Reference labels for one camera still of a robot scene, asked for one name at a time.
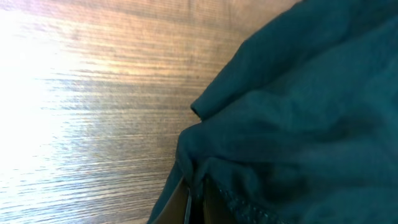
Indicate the black shorts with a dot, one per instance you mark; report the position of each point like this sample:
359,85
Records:
300,126

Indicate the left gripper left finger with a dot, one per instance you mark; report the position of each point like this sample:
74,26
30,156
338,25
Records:
177,208

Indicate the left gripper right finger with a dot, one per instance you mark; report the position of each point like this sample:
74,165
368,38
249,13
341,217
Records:
215,209

